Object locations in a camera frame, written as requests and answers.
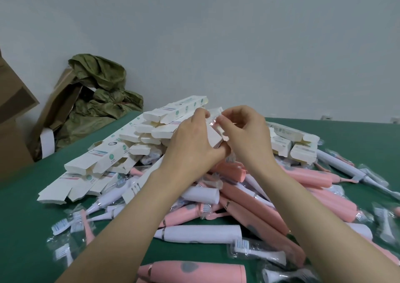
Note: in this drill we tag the person's left hand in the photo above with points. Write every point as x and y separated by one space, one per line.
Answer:
187 145

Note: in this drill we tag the person's right hand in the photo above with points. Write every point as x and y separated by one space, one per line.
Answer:
250 139

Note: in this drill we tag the person's left thumb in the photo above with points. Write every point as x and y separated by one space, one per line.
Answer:
221 152

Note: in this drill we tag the person's right thumb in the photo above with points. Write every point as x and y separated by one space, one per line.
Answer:
225 125

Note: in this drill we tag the clear brush head packet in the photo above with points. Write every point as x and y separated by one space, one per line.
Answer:
214 121

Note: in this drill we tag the white toothbrush carton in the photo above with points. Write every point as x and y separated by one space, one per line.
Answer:
215 137

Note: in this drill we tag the person's right forearm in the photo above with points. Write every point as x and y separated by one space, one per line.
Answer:
312 223

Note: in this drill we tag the person's left forearm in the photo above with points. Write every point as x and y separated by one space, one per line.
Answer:
118 226

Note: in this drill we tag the heap of bagged brush heads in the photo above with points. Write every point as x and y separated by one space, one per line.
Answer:
250 251

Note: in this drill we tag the pile of white cartons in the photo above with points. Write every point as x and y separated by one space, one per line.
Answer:
109 154

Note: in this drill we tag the crumpled green plastic sheet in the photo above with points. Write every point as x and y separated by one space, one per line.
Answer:
103 73

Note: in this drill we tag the flattened brown cardboard pieces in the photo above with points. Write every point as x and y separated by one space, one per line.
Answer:
59 98

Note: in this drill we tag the white paper strip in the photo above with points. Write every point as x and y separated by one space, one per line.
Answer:
47 142

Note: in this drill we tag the brown cardboard box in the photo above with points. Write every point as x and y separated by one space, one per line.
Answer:
12 104

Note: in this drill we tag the white wall socket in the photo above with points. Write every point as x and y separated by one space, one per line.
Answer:
395 119

